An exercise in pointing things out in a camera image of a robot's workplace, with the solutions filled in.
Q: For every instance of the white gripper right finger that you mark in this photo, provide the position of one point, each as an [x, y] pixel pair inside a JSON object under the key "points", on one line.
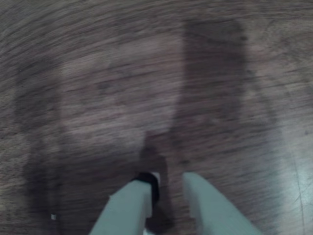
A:
{"points": [[212, 213]]}

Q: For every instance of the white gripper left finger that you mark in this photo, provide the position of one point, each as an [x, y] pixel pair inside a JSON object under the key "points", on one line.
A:
{"points": [[124, 210]]}

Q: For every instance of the small white crumb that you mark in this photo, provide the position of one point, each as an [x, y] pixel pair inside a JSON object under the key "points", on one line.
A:
{"points": [[53, 216]]}

